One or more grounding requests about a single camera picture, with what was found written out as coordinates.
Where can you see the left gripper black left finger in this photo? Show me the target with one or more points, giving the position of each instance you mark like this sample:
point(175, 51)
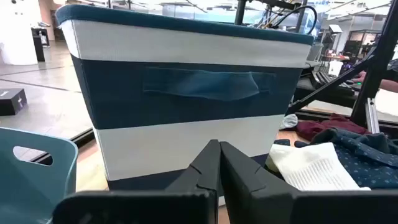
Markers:
point(186, 205)

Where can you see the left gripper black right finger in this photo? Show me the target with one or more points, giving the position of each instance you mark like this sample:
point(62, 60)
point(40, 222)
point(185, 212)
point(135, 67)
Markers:
point(264, 205)

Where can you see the white ribbed sock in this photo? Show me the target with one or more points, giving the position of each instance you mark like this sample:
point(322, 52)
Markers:
point(311, 168)

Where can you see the person's forearm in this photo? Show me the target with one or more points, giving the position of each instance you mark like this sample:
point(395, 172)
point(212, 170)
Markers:
point(388, 85)

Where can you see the navy sock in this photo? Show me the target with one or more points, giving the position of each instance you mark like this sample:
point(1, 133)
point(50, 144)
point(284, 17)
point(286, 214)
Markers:
point(281, 142)
point(301, 144)

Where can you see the small pale grey sock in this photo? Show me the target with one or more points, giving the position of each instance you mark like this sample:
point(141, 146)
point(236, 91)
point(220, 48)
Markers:
point(289, 121)

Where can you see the maroon cloth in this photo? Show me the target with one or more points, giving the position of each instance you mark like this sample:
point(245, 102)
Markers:
point(314, 127)

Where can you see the navy white striped fabric bin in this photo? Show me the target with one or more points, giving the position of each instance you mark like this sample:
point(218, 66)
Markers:
point(186, 109)

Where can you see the navy dotted cloth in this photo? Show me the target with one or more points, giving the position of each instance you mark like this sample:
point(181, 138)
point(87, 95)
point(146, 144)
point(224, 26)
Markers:
point(367, 168)

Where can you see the black keyboard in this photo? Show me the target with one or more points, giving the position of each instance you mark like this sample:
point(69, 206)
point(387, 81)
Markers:
point(326, 79)

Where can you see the teal plastic basket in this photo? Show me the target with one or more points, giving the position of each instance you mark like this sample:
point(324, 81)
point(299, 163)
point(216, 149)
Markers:
point(31, 193)

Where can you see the person's hand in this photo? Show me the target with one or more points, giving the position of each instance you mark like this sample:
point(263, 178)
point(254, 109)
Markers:
point(362, 77)

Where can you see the black vertical pole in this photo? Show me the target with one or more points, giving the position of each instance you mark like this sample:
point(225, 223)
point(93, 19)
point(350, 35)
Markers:
point(240, 12)

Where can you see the black box on floor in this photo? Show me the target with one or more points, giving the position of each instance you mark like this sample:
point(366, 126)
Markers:
point(12, 102)

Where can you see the black table edge rail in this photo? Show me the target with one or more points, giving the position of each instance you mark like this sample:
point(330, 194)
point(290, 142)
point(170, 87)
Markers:
point(81, 138)

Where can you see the silver aluminium bracket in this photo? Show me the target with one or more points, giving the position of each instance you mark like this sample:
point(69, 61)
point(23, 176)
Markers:
point(372, 115)

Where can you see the black metal rig frame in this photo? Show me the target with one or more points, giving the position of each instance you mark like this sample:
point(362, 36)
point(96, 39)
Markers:
point(377, 62)

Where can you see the black pedestal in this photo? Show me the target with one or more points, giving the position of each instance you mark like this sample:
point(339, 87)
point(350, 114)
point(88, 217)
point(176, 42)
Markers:
point(38, 49)

